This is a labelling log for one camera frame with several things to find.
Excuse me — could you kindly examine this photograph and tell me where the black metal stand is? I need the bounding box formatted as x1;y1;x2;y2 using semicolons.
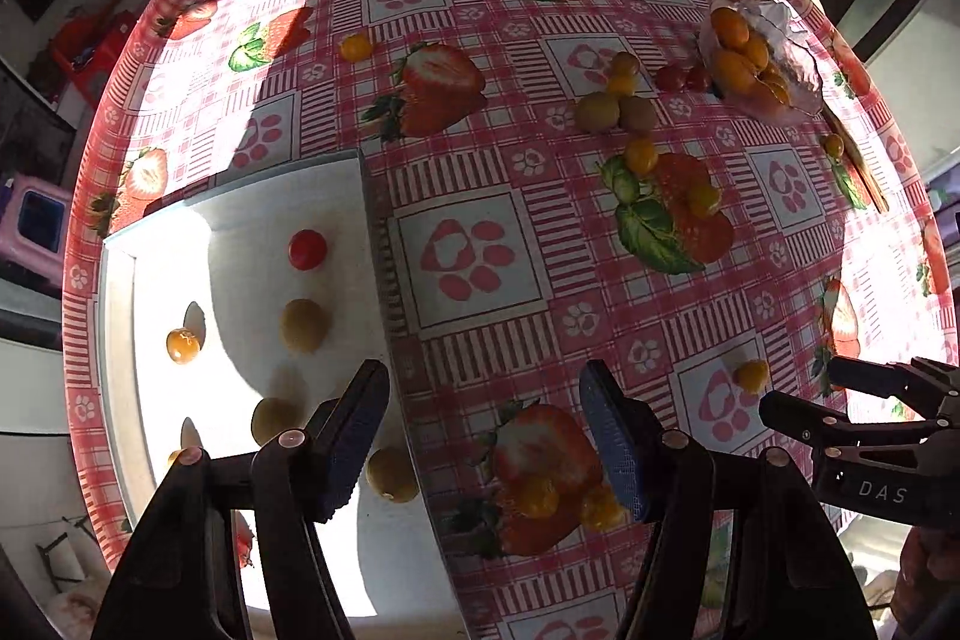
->
36;518;98;592

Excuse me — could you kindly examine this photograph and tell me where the round yellow-green fruit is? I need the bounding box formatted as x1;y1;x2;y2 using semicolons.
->
280;299;330;354
619;95;659;133
366;446;421;504
575;91;621;133
250;397;305;447

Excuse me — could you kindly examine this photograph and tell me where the dark glass cabinet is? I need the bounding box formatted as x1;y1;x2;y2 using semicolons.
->
0;62;76;184

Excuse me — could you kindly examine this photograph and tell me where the yellow-green cherry tomato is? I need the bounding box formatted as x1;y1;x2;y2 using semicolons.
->
687;182;722;218

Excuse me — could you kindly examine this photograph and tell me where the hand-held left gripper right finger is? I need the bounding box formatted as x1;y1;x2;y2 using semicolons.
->
579;360;878;640

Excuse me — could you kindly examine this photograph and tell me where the red plastic stool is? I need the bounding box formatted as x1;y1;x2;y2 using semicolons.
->
49;10;136;86

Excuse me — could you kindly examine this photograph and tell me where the person's right hand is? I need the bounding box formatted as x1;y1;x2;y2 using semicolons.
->
891;524;960;626

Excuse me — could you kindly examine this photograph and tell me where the pile of orange kumquats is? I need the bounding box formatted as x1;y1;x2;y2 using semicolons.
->
709;6;792;109

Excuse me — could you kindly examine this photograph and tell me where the pink strawberry print tablecloth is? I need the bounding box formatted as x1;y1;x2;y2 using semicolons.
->
61;0;960;640

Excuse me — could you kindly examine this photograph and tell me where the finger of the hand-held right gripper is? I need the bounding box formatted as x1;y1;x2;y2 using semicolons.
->
759;389;935;455
827;354;960;420

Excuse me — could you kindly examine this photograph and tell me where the white foam tray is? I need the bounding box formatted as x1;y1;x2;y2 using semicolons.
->
97;149;481;640

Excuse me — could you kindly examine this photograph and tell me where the clear glass bowl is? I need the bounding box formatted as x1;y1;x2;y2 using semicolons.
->
697;0;826;121

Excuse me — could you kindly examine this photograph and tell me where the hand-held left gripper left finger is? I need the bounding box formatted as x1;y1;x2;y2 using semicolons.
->
90;359;391;640

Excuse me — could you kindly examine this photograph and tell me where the pink plastic stool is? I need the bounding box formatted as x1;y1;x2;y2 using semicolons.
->
0;175;76;281

